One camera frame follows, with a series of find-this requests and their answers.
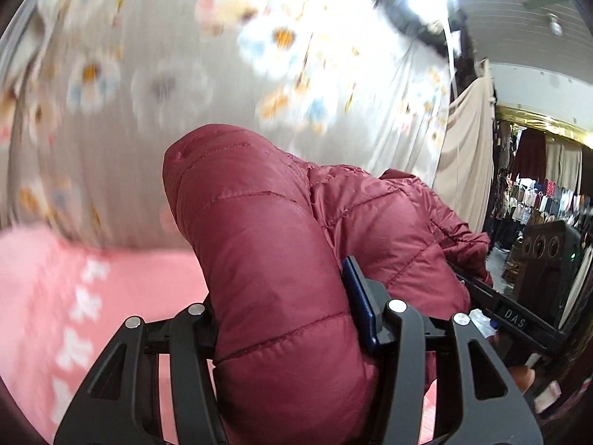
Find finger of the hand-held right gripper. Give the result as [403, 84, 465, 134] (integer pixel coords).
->
[451, 264, 500, 309]

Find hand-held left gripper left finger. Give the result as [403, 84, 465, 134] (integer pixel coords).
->
[53, 303, 228, 445]

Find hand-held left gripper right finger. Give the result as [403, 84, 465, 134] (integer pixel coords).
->
[342, 256, 544, 445]

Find maroon puffer jacket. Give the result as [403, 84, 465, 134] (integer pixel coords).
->
[162, 123, 494, 445]

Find row of hanging clothes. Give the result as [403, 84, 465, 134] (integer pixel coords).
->
[491, 171, 593, 253]

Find person's right hand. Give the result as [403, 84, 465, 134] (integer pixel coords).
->
[507, 362, 542, 397]

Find black speaker cabinet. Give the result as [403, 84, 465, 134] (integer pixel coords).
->
[518, 221, 583, 331]

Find beige hanging curtain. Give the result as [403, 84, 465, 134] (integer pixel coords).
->
[434, 76, 497, 238]

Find pink bed sheet white flowers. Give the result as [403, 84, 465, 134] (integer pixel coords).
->
[0, 225, 218, 445]

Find maroon curtain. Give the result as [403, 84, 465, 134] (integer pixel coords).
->
[510, 129, 548, 182]

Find grey floral blanket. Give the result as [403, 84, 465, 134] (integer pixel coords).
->
[0, 0, 457, 251]

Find dark cloth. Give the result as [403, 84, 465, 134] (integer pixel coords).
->
[382, 0, 448, 45]

